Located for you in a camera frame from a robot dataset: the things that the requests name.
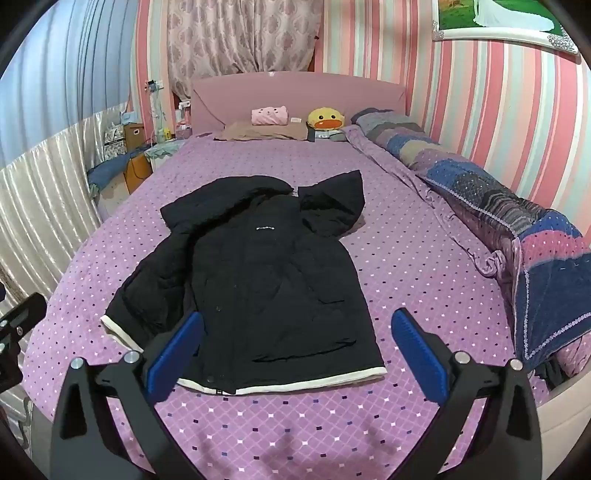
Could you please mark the white satin cloth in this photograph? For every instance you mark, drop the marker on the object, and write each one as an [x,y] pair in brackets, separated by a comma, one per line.
[51,194]

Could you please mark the black hooded jacket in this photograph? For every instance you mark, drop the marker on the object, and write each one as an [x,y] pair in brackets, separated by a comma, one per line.
[258,286]

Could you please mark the white framed picture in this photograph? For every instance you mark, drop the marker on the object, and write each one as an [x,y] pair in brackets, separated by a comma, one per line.
[503,21]

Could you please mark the pink headboard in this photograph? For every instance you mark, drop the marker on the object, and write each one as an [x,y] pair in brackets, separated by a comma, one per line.
[295,99]

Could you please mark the orange nightstand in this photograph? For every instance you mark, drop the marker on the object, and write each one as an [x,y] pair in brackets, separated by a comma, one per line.
[138,170]

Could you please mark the cardboard box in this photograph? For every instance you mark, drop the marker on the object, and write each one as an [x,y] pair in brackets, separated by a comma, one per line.
[135,134]

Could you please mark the pink plush toy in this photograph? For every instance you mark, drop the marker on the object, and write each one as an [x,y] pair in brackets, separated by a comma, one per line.
[269,115]

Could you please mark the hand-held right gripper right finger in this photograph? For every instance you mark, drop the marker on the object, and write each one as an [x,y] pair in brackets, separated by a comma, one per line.
[418,355]

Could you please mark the patchwork quilt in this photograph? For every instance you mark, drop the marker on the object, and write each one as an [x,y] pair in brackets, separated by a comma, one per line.
[485,194]

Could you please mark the yellow duck plush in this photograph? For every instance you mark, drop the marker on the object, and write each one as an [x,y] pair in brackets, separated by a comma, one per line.
[327,119]

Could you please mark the floral pink curtain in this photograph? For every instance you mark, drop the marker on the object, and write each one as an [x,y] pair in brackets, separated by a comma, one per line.
[240,39]

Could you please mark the blue cloth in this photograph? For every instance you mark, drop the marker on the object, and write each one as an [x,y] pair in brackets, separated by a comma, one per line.
[108,174]

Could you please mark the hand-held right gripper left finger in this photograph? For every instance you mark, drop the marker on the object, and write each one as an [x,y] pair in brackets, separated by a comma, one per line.
[173,357]

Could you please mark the grey small cushion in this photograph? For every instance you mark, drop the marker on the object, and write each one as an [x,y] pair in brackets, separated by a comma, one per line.
[325,135]

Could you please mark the wall outlet with plugs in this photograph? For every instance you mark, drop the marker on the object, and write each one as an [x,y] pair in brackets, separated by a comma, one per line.
[151,85]

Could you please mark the brown pillow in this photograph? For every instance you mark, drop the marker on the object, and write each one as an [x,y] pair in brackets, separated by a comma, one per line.
[263,131]

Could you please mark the blue curtain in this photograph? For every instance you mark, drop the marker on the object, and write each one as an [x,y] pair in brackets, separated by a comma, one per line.
[64,74]

